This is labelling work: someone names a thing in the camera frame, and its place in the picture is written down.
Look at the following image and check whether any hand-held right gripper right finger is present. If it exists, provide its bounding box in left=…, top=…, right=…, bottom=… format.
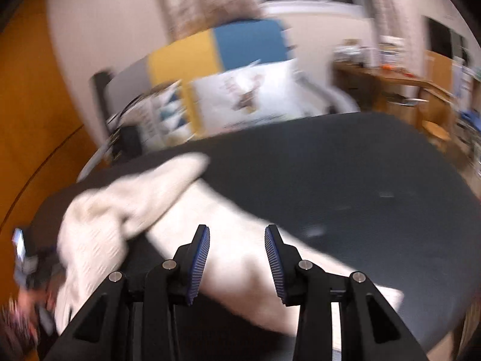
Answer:
left=264, top=224, right=429, bottom=361

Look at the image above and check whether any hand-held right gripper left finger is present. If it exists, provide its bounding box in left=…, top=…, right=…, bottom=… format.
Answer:
left=44, top=224, right=211, bottom=361

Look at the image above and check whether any white knit sweater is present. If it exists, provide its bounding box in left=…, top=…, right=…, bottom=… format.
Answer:
left=54, top=153, right=404, bottom=339

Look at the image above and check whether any person's left forearm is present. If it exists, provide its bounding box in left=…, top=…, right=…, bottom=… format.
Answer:
left=0, top=301, right=40, bottom=361

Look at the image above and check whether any person's left hand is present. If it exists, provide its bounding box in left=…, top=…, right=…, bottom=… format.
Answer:
left=17, top=288, right=57, bottom=309

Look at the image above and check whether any black handbag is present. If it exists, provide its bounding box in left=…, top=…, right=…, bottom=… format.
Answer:
left=107, top=124, right=143, bottom=159

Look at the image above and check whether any triangle pattern pillow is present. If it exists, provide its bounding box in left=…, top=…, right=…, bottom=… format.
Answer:
left=139, top=81, right=190, bottom=147

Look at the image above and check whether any orange wooden wardrobe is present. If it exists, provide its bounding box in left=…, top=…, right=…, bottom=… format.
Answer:
left=0, top=0, right=94, bottom=309

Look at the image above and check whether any white deer print pillow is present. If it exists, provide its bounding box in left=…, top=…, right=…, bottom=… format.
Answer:
left=190, top=58, right=312, bottom=136

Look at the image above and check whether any wooden desk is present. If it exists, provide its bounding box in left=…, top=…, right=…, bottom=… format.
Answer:
left=332, top=60, right=457, bottom=128

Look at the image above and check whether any round wooden stool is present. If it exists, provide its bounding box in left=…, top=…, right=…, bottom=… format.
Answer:
left=421, top=120, right=452, bottom=151

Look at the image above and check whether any grey yellow blue sofa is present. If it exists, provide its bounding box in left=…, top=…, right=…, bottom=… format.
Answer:
left=90, top=18, right=361, bottom=166

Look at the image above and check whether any cluster of boxes and jars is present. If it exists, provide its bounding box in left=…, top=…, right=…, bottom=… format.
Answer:
left=334, top=35, right=410, bottom=72

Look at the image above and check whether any brown board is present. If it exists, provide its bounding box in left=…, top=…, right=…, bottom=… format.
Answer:
left=426, top=51, right=453, bottom=83

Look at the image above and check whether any beige patterned curtain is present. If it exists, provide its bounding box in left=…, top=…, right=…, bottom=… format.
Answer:
left=158, top=0, right=264, bottom=42

